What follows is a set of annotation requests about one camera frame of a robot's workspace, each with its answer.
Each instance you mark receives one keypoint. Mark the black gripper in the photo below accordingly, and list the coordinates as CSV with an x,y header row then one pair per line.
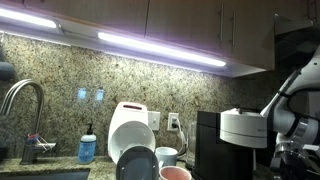
x,y
290,166

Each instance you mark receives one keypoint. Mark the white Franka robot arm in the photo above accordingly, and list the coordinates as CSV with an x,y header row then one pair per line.
x,y
300,96

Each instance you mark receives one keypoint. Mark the black and white coffee machine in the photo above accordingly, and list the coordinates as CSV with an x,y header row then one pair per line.
x,y
216,153

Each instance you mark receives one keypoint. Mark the pink mug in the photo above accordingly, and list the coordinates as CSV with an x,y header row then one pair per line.
x,y
175,174

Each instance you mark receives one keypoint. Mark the black power plug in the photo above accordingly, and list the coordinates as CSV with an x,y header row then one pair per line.
x,y
174,125

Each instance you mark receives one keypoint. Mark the pale blue mug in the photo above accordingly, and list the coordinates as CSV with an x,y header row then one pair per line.
x,y
166,156

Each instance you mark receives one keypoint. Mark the steel range hood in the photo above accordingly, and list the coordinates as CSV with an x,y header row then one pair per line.
x,y
288,26

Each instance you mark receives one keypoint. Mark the grey plate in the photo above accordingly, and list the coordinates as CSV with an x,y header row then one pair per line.
x,y
136,164

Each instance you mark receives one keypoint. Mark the large white plate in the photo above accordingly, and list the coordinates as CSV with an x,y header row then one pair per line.
x,y
131,135

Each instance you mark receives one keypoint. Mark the white cutting board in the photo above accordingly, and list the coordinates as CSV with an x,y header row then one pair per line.
x,y
126,113

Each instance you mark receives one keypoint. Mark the long cabinet light bar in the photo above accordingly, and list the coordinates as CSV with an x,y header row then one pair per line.
x,y
158,49

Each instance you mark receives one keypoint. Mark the blue soap pump bottle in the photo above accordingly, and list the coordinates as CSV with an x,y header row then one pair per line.
x,y
86,148

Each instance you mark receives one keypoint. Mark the kitchen sink basin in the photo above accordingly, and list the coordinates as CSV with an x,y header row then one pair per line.
x,y
46,175

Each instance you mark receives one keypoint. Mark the curved steel faucet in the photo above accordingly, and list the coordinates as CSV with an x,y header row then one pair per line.
x,y
39,100

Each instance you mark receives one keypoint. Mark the dark grey hanging utensil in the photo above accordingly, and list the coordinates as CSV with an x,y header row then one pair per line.
x,y
6,70

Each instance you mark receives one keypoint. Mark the short cabinet light bar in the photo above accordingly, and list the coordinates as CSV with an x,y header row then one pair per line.
x,y
28,18

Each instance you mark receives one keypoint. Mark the white wall outlet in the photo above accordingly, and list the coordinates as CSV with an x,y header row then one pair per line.
x,y
169,116

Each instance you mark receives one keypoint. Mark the white switch plate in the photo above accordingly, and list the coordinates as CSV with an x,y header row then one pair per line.
x,y
154,120

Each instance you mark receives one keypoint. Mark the wooden wall cabinet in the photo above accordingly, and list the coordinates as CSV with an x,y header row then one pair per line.
x,y
185,20

